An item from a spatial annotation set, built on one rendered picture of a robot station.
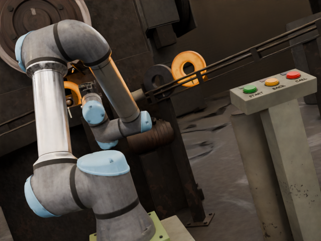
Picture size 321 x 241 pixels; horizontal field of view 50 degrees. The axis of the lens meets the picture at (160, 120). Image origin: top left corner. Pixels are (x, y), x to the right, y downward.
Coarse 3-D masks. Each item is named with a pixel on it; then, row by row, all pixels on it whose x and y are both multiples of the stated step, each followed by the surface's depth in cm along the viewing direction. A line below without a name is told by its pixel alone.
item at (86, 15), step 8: (80, 0) 162; (80, 8) 162; (88, 16) 163; (88, 24) 163; (0, 48) 158; (0, 56) 158; (8, 56) 158; (8, 64) 159; (16, 64) 159; (24, 72) 160
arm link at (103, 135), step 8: (112, 120) 125; (96, 128) 123; (104, 128) 123; (112, 128) 123; (96, 136) 125; (104, 136) 124; (112, 136) 124; (120, 136) 124; (104, 144) 126; (112, 144) 126
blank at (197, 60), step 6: (180, 54) 149; (186, 54) 148; (192, 54) 147; (198, 54) 148; (174, 60) 151; (180, 60) 150; (186, 60) 149; (192, 60) 148; (198, 60) 147; (174, 66) 152; (180, 66) 151; (198, 66) 147; (204, 66) 147; (174, 72) 152; (180, 72) 151; (174, 78) 153; (186, 78) 151; (186, 84) 151; (192, 84) 150
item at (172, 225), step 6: (174, 216) 105; (162, 222) 103; (168, 222) 102; (174, 222) 101; (180, 222) 100; (168, 228) 98; (174, 228) 97; (180, 228) 96; (168, 234) 94; (174, 234) 93; (180, 234) 92; (186, 234) 91; (174, 240) 90; (180, 240) 89; (186, 240) 88; (192, 240) 87
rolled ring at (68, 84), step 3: (66, 81) 166; (66, 84) 166; (69, 84) 166; (72, 84) 166; (75, 84) 166; (66, 87) 166; (69, 87) 166; (72, 87) 166; (75, 87) 166; (75, 90) 167; (78, 90) 167; (78, 93) 167; (78, 96) 167; (78, 102) 167
